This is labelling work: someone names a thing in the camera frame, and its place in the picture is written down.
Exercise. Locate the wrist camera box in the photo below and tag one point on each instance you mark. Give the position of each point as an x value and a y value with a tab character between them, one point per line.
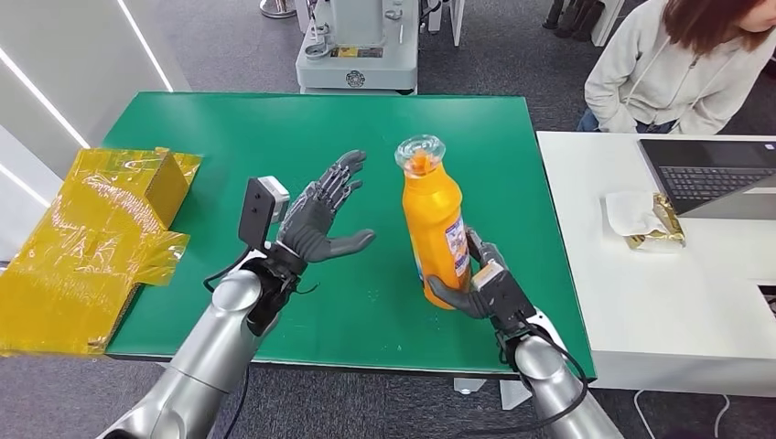
260	209
487	276

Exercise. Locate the grey machine base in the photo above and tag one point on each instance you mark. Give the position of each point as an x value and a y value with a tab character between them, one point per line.
357	48

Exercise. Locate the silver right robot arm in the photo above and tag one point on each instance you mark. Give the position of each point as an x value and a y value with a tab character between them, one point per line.
555	388

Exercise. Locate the chrome round stand base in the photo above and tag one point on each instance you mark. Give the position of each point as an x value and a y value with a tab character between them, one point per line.
278	7

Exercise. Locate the yellow wrapped cardboard box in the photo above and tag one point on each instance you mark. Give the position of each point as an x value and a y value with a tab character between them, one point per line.
85	254

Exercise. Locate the person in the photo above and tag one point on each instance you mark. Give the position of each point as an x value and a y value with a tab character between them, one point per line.
667	79

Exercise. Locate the dark grey laptop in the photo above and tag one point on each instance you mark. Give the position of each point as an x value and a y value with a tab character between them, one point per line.
709	176

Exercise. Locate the gold foil wrapper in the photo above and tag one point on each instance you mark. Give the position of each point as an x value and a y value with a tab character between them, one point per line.
670	224

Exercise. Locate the white furniture panel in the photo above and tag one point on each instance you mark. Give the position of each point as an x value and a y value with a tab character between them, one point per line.
606	21

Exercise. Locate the white paper tissue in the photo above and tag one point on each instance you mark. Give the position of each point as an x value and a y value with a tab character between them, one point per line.
630	212

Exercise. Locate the orange plastic bottle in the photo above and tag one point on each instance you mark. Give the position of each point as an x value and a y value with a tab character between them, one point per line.
433	230

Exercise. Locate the white furniture leg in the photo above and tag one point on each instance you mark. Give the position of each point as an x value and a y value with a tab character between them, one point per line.
451	18

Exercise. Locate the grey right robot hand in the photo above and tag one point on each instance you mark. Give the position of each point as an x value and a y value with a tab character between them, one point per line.
500	297

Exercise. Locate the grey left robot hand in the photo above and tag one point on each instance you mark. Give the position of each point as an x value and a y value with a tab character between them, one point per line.
309	227

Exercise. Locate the pale table foot bracket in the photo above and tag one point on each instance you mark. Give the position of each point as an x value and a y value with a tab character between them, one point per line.
467	386

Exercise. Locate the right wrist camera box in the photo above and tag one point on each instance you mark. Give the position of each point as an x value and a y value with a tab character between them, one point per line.
487	276

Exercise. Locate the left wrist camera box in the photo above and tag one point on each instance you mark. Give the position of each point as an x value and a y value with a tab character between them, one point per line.
260	209

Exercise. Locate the dark shoes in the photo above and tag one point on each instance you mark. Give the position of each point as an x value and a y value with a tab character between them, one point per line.
573	15

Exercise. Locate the white desk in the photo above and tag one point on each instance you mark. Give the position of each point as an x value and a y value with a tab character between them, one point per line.
667	303

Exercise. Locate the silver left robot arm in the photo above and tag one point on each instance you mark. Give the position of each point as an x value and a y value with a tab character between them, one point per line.
212	351

